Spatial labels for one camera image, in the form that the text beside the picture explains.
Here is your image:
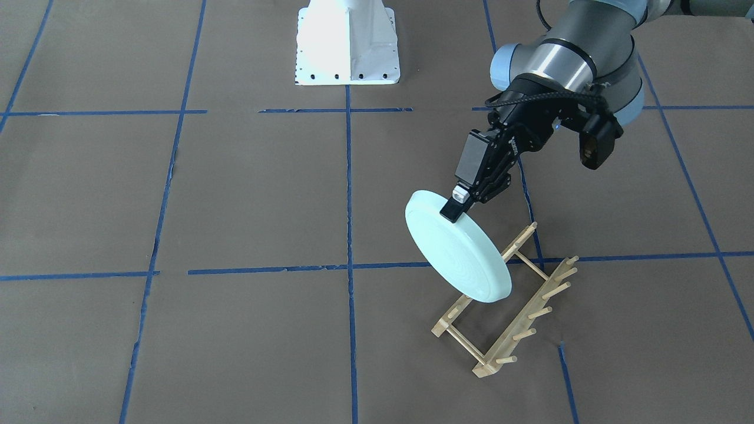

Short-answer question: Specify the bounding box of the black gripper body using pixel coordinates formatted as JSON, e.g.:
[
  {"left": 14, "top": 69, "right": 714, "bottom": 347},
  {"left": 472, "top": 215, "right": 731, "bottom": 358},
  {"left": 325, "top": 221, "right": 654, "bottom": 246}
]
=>
[{"left": 487, "top": 74, "right": 590, "bottom": 160}]

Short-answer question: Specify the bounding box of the mint green plate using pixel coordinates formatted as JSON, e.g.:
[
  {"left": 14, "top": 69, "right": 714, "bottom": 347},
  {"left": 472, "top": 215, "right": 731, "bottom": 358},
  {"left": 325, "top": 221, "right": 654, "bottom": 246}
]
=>
[{"left": 404, "top": 190, "right": 512, "bottom": 303}]

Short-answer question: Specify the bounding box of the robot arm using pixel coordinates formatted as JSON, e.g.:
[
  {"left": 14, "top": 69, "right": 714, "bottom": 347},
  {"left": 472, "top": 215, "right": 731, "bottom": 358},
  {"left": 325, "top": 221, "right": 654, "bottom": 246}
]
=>
[{"left": 439, "top": 1, "right": 752, "bottom": 223}]

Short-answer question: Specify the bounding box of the wooden plate rack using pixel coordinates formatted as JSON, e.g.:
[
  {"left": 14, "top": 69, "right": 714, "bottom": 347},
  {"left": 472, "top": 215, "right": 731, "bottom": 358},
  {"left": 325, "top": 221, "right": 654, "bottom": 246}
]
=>
[{"left": 431, "top": 221, "right": 580, "bottom": 379}]

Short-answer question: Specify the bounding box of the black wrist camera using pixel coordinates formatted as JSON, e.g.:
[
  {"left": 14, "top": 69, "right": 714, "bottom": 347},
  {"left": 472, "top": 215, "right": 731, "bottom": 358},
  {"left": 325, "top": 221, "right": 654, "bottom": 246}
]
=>
[{"left": 579, "top": 114, "right": 624, "bottom": 171}]

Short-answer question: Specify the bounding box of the white camera mast with base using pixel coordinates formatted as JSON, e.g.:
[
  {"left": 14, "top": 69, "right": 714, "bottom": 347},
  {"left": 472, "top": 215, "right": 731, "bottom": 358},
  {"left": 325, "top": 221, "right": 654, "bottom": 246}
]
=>
[{"left": 295, "top": 1, "right": 401, "bottom": 86}]

